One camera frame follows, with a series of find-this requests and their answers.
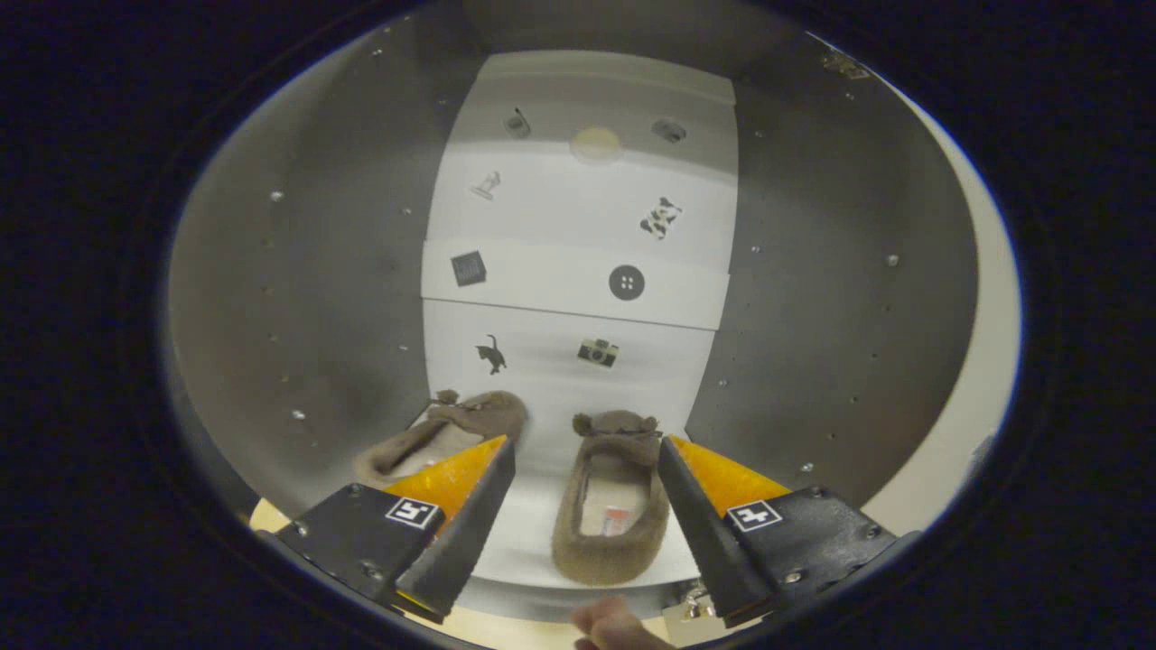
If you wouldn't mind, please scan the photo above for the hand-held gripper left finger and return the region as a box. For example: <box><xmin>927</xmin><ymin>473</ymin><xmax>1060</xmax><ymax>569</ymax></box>
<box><xmin>256</xmin><ymin>436</ymin><xmax>517</xmax><ymax>624</ymax></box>

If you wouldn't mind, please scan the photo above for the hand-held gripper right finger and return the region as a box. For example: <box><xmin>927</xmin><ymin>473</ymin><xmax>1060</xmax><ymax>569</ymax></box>
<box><xmin>657</xmin><ymin>436</ymin><xmax>922</xmax><ymax>628</ymax></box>

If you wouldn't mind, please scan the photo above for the brown fuzzy shoe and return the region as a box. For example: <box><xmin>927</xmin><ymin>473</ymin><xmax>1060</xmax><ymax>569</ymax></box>
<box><xmin>551</xmin><ymin>411</ymin><xmax>671</xmax><ymax>586</ymax></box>
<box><xmin>354</xmin><ymin>390</ymin><xmax>529</xmax><ymax>488</ymax></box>

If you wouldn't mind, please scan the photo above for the dark grey shoe cabinet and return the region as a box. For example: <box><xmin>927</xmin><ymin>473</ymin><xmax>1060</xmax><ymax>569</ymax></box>
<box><xmin>167</xmin><ymin>5</ymin><xmax>981</xmax><ymax>626</ymax></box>

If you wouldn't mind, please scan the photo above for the silver door hinge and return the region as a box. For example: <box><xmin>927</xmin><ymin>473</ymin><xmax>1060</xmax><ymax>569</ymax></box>
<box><xmin>662</xmin><ymin>582</ymin><xmax>714</xmax><ymax>624</ymax></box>

